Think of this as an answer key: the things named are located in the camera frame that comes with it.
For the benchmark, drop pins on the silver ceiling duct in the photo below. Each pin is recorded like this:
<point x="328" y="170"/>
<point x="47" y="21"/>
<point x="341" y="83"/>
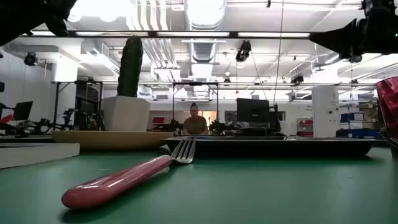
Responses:
<point x="203" y="18"/>

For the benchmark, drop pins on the black rectangular tray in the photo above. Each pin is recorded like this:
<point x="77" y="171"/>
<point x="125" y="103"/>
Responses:
<point x="273" y="148"/>

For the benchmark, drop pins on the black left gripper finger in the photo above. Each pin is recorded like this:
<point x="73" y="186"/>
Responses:
<point x="57" y="15"/>

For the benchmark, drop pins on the black metal stand frame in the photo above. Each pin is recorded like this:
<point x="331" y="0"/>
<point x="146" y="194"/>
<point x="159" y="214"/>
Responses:
<point x="87" y="102"/>

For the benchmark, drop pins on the black ceiling camera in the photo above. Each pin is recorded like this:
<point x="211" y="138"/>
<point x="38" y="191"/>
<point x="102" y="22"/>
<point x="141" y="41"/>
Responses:
<point x="30" y="59"/>

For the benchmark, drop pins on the green cactus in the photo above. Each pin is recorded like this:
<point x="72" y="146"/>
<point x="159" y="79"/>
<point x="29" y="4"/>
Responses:
<point x="130" y="68"/>

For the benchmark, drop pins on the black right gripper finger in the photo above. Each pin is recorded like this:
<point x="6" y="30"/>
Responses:
<point x="342" y="39"/>

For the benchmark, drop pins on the blue storage bins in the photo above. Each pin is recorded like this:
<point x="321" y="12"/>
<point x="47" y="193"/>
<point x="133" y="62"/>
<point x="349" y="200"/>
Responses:
<point x="357" y="133"/>

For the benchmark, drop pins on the small black monitor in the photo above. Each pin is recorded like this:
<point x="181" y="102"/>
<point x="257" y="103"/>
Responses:
<point x="23" y="110"/>

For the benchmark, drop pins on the white pillar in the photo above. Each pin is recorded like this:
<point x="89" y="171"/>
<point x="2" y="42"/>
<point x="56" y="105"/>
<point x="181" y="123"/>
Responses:
<point x="325" y="112"/>

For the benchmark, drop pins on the white flat board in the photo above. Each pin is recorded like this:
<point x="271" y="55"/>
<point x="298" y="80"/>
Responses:
<point x="31" y="155"/>

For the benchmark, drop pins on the white plant pot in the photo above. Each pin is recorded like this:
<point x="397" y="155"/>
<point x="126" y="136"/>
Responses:
<point x="126" y="113"/>

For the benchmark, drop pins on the green table mat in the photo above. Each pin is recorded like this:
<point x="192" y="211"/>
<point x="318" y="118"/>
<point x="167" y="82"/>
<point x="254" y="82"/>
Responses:
<point x="248" y="193"/>

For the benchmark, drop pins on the person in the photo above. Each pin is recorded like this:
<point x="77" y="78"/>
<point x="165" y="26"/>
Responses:
<point x="196" y="124"/>

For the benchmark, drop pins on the tan round plate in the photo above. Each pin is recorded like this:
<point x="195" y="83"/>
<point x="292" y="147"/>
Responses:
<point x="109" y="141"/>

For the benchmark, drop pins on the red faceted cup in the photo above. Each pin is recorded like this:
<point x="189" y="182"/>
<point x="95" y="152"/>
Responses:
<point x="390" y="105"/>

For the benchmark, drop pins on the black overhead light bar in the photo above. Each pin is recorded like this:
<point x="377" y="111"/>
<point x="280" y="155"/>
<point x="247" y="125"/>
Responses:
<point x="233" y="34"/>

